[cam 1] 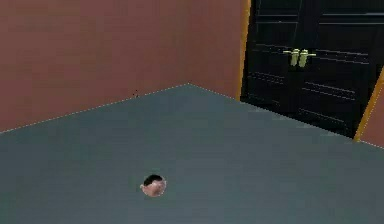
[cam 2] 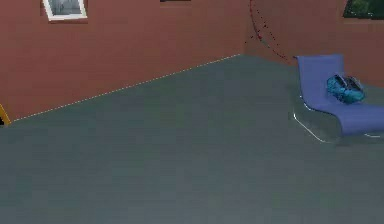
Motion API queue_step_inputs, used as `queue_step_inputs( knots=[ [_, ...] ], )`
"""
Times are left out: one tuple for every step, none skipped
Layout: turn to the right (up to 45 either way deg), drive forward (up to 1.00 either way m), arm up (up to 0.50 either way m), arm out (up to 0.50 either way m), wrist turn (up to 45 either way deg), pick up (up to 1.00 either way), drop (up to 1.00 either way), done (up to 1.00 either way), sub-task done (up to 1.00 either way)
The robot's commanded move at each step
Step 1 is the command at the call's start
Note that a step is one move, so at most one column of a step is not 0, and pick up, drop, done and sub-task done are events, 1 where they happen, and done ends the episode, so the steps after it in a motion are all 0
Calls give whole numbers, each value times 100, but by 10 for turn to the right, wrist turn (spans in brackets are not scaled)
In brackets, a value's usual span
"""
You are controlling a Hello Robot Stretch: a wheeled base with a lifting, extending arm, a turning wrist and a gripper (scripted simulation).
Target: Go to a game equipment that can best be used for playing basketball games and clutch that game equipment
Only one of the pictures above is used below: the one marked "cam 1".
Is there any pink and black ball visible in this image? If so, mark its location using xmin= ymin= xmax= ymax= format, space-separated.
xmin=140 ymin=174 xmax=167 ymax=198

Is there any black room door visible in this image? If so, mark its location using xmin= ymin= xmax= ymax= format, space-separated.
xmin=240 ymin=0 xmax=384 ymax=139

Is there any brass door handle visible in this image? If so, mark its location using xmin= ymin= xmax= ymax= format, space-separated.
xmin=282 ymin=48 xmax=301 ymax=67
xmin=298 ymin=49 xmax=317 ymax=69

